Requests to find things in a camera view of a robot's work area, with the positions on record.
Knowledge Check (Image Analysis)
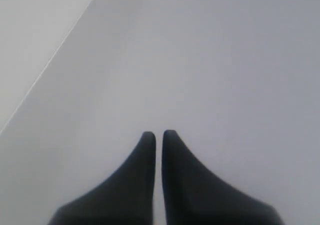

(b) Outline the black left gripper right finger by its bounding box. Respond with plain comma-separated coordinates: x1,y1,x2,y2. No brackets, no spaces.
161,130,284,225

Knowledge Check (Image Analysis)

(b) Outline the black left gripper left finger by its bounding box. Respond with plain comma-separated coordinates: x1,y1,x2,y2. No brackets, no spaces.
49,131,156,225

